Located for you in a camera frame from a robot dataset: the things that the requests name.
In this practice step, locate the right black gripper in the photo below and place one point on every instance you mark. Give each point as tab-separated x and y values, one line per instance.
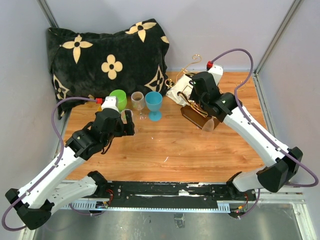
194	96

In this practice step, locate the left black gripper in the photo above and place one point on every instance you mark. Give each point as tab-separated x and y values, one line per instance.
126	129

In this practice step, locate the gold and black wine glass rack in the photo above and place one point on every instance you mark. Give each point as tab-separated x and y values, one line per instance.
192	112

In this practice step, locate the brown tinted clear goblet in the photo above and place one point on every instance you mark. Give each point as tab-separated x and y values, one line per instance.
138	103

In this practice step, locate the tall clear champagne flute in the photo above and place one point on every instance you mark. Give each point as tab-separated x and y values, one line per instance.
208	127

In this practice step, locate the short clear wine glass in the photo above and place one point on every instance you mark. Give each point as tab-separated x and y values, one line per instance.
124	116

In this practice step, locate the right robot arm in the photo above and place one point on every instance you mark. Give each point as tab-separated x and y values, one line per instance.
280	161

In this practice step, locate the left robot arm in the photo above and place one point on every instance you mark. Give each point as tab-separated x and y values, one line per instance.
38	200

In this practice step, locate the folded cream cloth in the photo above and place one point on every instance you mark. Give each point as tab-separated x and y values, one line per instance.
183	85

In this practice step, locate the green plastic goblet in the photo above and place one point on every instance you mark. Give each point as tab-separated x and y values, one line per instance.
121	97

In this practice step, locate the blue plastic goblet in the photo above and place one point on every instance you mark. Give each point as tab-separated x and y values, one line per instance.
154	101

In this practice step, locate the black floral plush pillow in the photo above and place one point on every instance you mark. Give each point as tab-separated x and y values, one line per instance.
84	65

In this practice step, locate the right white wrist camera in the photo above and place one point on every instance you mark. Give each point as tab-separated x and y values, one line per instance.
217	71

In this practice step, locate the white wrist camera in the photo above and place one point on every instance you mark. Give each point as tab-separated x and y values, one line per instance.
217	71
110	102

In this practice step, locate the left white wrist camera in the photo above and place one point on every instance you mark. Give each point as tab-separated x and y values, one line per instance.
110	102

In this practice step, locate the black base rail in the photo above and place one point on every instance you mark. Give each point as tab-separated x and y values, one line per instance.
187	196

